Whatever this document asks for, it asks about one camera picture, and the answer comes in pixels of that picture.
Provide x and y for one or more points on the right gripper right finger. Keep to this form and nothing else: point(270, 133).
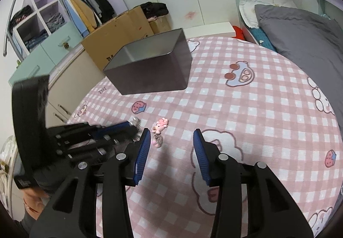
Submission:
point(272, 212)

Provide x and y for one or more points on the mint green drawer cabinet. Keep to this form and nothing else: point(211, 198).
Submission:
point(45, 55)

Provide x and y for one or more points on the teal bed sheet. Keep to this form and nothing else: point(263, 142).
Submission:
point(261, 38)

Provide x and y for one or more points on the white board on box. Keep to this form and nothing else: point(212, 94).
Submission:
point(217, 29)

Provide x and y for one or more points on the grey metal tin box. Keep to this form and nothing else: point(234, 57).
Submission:
point(158, 63)

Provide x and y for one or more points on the large cardboard box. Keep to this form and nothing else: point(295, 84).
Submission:
point(104, 43)

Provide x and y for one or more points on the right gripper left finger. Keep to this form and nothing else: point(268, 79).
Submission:
point(71, 211)

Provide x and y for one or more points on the small cardboard box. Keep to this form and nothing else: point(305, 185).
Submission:
point(160, 25)

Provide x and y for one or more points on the red storage box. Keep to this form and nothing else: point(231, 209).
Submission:
point(239, 33)

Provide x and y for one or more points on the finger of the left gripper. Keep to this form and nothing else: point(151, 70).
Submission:
point(112, 129)
point(115, 140)

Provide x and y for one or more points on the person left hand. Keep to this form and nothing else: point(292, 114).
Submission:
point(34, 201)

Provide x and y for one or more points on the pink checkered tablecloth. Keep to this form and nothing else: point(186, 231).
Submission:
point(255, 105)

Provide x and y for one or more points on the hanging clothes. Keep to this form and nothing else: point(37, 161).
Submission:
point(88, 15)

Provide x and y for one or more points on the white pillow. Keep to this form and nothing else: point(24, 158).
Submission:
point(247, 11)

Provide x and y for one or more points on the pink charm keychain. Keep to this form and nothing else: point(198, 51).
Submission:
point(158, 127)

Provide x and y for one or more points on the grey bed duvet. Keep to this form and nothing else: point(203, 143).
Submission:
point(312, 42)

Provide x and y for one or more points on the cream lower cabinet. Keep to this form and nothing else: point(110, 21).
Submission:
point(70, 81)

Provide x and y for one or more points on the black bag on box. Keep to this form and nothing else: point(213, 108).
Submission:
point(154, 9)

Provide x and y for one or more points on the purple cubby shelf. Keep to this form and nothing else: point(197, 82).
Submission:
point(48, 27)

